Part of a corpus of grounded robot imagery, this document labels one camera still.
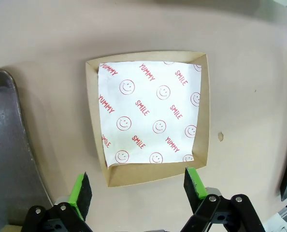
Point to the white smiley-print paper liner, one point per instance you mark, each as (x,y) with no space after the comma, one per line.
(146,96)

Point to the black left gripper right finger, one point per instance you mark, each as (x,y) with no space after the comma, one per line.
(194,188)

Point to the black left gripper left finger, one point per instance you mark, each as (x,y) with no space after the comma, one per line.
(81,193)

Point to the brown cardboard food box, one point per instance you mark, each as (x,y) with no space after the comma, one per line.
(146,174)

